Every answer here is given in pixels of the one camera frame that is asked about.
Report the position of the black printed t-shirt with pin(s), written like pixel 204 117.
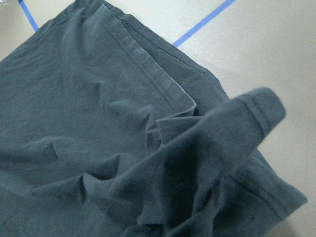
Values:
pixel 107 130

